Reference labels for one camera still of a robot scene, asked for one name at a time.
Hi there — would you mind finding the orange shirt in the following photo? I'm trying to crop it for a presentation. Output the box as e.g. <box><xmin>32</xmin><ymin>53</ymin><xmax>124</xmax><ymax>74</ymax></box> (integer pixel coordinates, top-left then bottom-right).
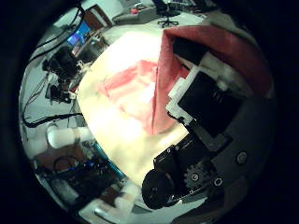
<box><xmin>95</xmin><ymin>24</ymin><xmax>276</xmax><ymax>136</ymax></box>

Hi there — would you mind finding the blue computer monitor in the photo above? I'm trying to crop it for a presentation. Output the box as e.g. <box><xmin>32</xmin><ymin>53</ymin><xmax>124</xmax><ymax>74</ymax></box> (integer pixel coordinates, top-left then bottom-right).
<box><xmin>65</xmin><ymin>21</ymin><xmax>92</xmax><ymax>47</ymax></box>

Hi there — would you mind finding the brown wooden board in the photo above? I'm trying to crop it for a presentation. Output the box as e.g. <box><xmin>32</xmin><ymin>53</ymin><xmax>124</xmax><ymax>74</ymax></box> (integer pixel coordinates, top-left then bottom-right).
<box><xmin>50</xmin><ymin>147</ymin><xmax>87</xmax><ymax>171</ymax></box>

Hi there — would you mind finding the black office chair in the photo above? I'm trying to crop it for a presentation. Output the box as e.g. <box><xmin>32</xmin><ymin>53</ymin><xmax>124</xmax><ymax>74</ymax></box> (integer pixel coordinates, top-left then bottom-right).
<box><xmin>151</xmin><ymin>0</ymin><xmax>182</xmax><ymax>29</ymax></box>

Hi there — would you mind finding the black sleeved cable bundle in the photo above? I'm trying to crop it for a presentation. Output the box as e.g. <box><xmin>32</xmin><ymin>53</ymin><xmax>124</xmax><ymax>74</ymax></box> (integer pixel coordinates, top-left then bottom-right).
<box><xmin>21</xmin><ymin>112</ymin><xmax>84</xmax><ymax>129</ymax></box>

